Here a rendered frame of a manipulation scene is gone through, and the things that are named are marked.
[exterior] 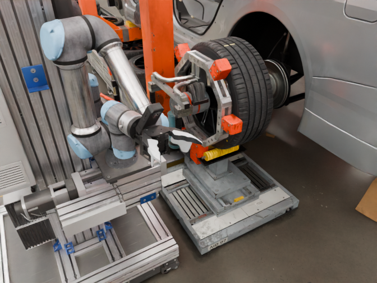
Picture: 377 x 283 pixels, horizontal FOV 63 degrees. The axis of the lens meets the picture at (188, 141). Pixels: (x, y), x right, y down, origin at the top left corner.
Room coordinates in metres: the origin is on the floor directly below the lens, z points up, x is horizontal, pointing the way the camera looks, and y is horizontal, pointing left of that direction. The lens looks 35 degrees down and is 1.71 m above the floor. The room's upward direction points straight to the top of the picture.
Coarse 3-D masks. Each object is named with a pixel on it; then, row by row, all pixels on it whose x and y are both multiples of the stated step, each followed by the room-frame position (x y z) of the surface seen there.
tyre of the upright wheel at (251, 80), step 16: (192, 48) 1.83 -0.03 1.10; (208, 48) 1.68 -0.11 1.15; (224, 48) 1.63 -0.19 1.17; (240, 48) 1.66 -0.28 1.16; (240, 64) 1.54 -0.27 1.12; (256, 64) 1.58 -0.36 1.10; (240, 80) 1.47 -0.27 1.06; (256, 80) 1.50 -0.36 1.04; (240, 96) 1.42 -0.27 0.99; (256, 96) 1.46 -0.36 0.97; (272, 96) 1.51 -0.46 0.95; (240, 112) 1.40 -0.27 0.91; (256, 112) 1.44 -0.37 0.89; (256, 128) 1.46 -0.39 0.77; (224, 144) 1.49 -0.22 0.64
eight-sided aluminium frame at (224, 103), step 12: (192, 60) 1.67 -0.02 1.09; (204, 60) 1.59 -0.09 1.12; (180, 72) 1.84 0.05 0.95; (216, 84) 1.47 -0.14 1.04; (216, 96) 1.45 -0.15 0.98; (228, 96) 1.44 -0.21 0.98; (228, 108) 1.42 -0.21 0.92; (192, 120) 1.76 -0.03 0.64; (192, 132) 1.66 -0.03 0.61; (216, 132) 1.43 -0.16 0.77; (204, 144) 1.53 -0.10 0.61
